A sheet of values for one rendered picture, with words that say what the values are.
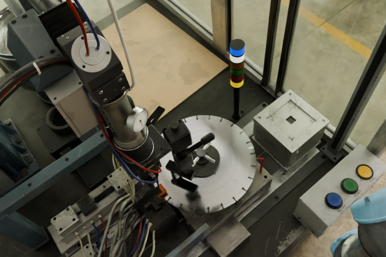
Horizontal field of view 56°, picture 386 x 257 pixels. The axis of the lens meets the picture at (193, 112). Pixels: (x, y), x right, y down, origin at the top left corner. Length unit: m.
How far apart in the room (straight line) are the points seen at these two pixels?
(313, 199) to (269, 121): 0.29
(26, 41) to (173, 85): 0.92
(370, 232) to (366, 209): 0.04
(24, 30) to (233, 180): 0.69
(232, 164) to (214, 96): 0.46
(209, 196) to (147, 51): 0.84
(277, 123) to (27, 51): 0.84
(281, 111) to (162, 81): 0.55
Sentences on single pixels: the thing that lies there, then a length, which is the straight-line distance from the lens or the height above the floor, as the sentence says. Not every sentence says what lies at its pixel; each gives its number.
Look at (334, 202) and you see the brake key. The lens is 1.16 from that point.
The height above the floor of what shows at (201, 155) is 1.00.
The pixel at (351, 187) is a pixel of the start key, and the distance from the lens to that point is 1.19.
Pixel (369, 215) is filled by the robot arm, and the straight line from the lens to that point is 0.67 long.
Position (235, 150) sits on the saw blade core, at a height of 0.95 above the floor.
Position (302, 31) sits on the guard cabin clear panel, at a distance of 1.19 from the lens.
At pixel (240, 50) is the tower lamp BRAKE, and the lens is 1.10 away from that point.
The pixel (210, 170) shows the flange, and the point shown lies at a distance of 1.10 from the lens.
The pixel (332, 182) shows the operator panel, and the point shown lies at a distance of 1.19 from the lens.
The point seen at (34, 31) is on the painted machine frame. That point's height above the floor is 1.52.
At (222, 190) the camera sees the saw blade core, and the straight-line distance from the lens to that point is 1.08.
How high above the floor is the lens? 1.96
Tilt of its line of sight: 57 degrees down
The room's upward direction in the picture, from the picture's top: 10 degrees counter-clockwise
